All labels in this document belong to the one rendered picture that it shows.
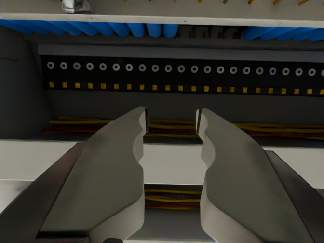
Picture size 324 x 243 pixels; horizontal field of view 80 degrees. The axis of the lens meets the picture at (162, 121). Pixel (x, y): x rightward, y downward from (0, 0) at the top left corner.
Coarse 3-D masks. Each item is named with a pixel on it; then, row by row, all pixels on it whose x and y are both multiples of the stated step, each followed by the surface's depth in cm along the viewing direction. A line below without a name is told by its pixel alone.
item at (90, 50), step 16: (0, 32) 26; (0, 48) 26; (16, 48) 29; (48, 48) 30; (64, 48) 30; (80, 48) 30; (96, 48) 30; (112, 48) 30; (128, 48) 30; (144, 48) 30; (160, 48) 30; (176, 48) 30; (192, 48) 29; (208, 48) 30
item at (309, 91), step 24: (48, 72) 31; (72, 72) 31; (96, 72) 31; (120, 72) 31; (144, 72) 31; (168, 72) 31; (192, 72) 31; (216, 72) 31; (240, 72) 31; (264, 72) 31; (312, 96) 31
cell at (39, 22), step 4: (28, 20) 19; (32, 20) 20; (36, 20) 20; (40, 20) 20; (36, 24) 21; (40, 24) 21; (44, 24) 21; (48, 24) 22; (52, 24) 22; (44, 28) 22; (48, 28) 22; (52, 28) 23; (56, 28) 23; (60, 28) 24; (56, 32) 24; (60, 32) 24; (64, 32) 25
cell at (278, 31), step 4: (276, 28) 21; (280, 28) 21; (284, 28) 20; (288, 28) 20; (292, 28) 20; (268, 32) 23; (272, 32) 22; (276, 32) 22; (280, 32) 21; (284, 32) 21; (260, 36) 25; (264, 36) 24; (268, 36) 24; (272, 36) 23; (276, 36) 23
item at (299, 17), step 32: (0, 0) 16; (32, 0) 16; (96, 0) 16; (128, 0) 16; (160, 0) 16; (192, 0) 16; (224, 0) 16; (256, 0) 16; (288, 0) 16; (320, 0) 16
